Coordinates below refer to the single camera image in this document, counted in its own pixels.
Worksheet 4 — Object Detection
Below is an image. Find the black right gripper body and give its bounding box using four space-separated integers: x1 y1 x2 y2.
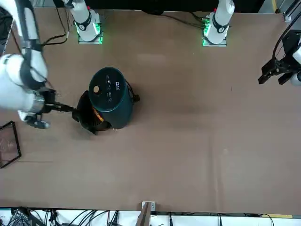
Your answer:
39 89 59 115

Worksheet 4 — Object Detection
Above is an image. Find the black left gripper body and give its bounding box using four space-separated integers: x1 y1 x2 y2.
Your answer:
277 55 295 76

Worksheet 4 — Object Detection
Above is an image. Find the yellow corn cob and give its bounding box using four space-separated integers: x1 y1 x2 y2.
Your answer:
92 108 104 123

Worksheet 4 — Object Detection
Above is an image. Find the dark green air fryer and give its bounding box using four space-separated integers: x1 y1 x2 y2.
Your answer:
88 67 135 130

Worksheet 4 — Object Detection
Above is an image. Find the black equipment box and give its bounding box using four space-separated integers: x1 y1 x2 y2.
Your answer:
281 30 301 57

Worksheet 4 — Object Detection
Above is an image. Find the dark wooden tray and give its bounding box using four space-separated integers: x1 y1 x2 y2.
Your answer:
0 121 22 169

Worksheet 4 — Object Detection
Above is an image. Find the black arm cable white sleeve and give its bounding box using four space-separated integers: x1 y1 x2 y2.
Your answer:
40 4 71 47

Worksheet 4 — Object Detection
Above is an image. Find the black air fryer cord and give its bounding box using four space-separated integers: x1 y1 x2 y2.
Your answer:
126 80 142 103

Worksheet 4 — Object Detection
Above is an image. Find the black base cable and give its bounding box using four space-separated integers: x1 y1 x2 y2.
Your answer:
162 11 207 30

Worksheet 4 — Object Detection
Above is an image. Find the aluminium profile post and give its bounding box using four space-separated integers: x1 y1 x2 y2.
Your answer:
137 200 156 226

